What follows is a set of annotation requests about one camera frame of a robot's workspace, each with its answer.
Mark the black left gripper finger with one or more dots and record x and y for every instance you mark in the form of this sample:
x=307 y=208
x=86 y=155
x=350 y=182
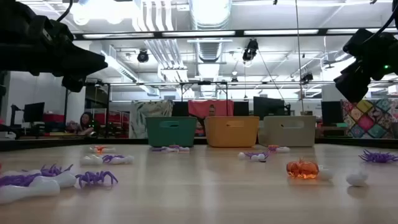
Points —
x=87 y=70
x=88 y=59

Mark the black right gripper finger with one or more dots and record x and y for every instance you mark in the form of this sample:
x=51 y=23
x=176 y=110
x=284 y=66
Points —
x=355 y=84
x=343 y=88

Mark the orange translucent plastic pumpkin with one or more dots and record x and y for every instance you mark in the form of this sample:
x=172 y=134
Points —
x=99 y=149
x=273 y=147
x=302 y=169

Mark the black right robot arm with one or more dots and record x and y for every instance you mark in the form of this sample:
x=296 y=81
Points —
x=367 y=46

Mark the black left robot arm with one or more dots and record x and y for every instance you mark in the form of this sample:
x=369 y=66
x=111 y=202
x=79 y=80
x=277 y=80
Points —
x=18 y=18

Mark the black computer monitor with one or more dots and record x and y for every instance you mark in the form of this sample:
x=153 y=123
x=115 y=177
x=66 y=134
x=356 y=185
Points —
x=331 y=112
x=269 y=107
x=241 y=108
x=33 y=112
x=180 y=109

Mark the colourful patchwork quilt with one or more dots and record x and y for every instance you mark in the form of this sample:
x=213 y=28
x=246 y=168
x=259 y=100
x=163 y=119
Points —
x=368 y=118

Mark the person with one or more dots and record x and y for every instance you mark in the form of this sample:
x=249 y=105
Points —
x=85 y=124
x=212 y=110

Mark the thin vertical pole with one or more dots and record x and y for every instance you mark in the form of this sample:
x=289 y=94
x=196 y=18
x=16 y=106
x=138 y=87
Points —
x=297 y=46

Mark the light grey plastic bin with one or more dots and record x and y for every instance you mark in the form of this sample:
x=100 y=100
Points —
x=287 y=135

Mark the white green patterned cloth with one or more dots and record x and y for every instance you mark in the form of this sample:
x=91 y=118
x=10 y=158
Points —
x=150 y=109

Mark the teal plastic bin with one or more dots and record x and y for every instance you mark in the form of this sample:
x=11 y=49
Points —
x=171 y=133

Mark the red hanging cloth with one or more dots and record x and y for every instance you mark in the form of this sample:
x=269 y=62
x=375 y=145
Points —
x=199 y=108

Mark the orange plastic bin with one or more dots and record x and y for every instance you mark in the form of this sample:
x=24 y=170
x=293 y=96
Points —
x=231 y=133

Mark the black aluminium table frame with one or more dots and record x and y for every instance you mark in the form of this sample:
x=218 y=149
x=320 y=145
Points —
x=62 y=144

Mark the black background rig frame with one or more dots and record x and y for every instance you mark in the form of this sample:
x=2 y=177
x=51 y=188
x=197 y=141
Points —
x=168 y=83

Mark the black hanging camera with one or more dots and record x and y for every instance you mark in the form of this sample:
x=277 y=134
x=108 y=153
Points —
x=250 y=49

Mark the black overhead frame beam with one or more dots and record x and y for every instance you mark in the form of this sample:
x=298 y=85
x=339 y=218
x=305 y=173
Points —
x=239 y=32

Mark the silver round air duct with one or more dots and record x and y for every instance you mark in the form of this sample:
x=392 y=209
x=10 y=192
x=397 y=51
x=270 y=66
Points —
x=210 y=18

